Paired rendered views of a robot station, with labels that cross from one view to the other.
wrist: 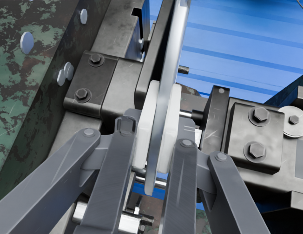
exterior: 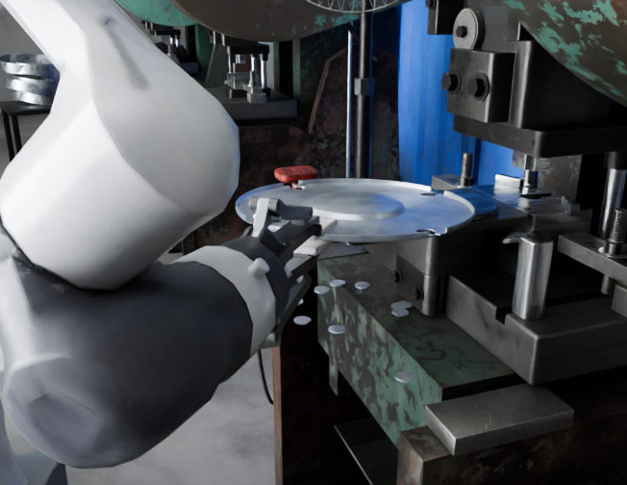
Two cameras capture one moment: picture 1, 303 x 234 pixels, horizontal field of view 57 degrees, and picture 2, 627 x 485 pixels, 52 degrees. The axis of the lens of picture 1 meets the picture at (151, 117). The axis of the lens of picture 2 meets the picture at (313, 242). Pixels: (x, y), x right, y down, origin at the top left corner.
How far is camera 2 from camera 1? 0.56 m
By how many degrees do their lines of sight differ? 49
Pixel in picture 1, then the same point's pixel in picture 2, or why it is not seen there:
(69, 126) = (455, 312)
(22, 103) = (394, 346)
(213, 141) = (496, 131)
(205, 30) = not seen: hidden behind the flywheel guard
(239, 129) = (464, 107)
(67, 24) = (356, 300)
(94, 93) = (417, 280)
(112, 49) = not seen: hidden behind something
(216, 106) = (467, 126)
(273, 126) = (461, 63)
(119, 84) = (411, 253)
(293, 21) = not seen: outside the picture
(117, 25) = (388, 250)
